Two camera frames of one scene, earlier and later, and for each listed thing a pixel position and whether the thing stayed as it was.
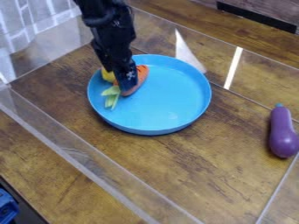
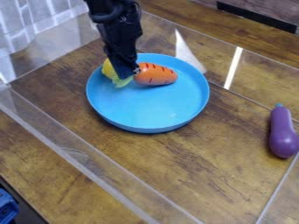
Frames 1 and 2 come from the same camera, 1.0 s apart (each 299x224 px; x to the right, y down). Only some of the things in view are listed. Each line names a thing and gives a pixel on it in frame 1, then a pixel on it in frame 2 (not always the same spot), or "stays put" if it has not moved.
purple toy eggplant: x=283 y=137 stays put
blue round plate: x=169 y=102 stays put
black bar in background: x=268 y=21 stays put
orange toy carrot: x=115 y=91 to x=153 y=73
